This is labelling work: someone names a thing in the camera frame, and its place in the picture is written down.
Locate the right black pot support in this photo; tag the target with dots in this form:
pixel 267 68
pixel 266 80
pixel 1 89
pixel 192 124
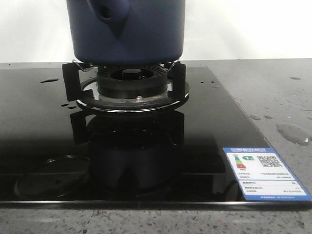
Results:
pixel 87 97

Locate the blue cooking pot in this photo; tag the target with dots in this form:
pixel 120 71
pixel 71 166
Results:
pixel 127 32

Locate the right gas burner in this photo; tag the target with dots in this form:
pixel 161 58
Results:
pixel 130 82

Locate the black glass gas cooktop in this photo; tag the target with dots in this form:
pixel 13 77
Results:
pixel 53 154

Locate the blue energy label sticker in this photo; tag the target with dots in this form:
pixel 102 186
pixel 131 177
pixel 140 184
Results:
pixel 263 176

